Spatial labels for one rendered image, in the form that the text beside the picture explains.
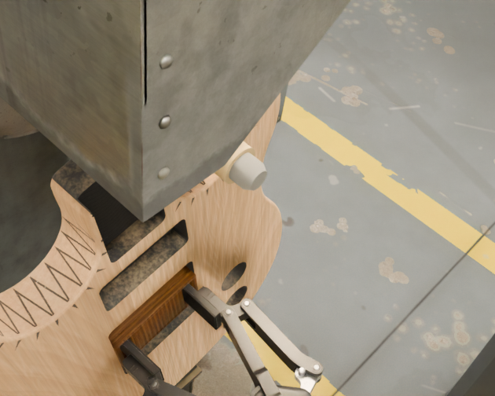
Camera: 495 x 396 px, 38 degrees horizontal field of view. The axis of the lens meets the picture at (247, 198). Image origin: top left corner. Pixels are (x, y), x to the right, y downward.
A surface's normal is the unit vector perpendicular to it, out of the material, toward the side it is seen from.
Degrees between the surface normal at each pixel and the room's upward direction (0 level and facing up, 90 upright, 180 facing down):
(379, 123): 0
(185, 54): 90
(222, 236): 89
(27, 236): 90
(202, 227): 89
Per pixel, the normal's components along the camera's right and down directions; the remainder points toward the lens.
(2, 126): 0.40, 0.90
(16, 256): 0.73, 0.58
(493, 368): -0.77, 0.43
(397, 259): 0.11, -0.63
